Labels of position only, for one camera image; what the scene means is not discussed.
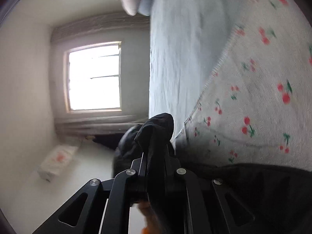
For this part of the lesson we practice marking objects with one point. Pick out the black quilted long coat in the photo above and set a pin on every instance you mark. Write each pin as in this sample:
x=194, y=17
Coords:
x=254, y=198

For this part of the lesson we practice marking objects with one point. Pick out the bed with light blue sheet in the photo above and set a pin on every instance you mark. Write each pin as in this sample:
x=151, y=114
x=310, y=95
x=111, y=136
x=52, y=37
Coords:
x=187, y=40

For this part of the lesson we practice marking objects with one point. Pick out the grey patterned curtain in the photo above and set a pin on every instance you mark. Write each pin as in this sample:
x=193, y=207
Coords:
x=99, y=23

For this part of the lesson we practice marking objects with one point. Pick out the bright window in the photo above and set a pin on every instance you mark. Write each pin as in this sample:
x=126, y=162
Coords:
x=92, y=78

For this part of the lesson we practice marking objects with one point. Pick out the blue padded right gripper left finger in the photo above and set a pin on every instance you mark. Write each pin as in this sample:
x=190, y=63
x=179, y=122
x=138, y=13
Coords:
x=99, y=206

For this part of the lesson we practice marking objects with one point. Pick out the white tissue pack on floor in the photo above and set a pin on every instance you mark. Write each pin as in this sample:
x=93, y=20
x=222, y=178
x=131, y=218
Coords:
x=56, y=161

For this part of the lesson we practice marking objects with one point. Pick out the white cherry print sheet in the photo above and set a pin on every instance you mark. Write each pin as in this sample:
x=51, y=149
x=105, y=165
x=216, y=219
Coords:
x=256, y=106

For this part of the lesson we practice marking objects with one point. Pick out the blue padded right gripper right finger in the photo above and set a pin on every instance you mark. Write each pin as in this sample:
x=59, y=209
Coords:
x=195, y=199

